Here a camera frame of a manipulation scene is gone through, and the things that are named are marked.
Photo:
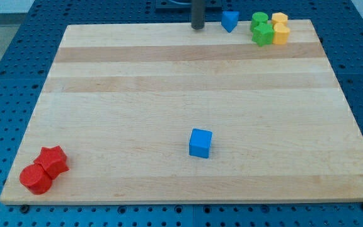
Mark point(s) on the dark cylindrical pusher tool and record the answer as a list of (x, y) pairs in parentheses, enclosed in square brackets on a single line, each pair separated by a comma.
[(198, 14)]

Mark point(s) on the green star block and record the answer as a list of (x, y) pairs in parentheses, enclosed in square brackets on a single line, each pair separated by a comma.
[(263, 34)]

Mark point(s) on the red star block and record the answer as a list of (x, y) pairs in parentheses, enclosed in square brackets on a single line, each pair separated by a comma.
[(53, 161)]

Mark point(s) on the green circle block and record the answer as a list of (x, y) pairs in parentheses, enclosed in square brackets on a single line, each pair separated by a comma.
[(258, 18)]

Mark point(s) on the wooden board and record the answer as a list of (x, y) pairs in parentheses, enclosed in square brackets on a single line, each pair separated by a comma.
[(122, 100)]

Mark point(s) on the yellow heart block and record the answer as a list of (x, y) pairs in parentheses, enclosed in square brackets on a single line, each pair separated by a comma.
[(281, 34)]

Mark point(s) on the blue cube block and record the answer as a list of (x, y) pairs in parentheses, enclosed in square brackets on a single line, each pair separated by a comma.
[(199, 143)]

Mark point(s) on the blue triangle block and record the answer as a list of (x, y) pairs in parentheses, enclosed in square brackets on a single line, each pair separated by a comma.
[(229, 20)]

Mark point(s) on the red circle block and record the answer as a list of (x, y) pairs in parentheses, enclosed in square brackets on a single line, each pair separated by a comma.
[(35, 179)]

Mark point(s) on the yellow hexagon block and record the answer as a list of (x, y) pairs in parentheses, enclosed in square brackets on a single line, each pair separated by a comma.
[(279, 18)]

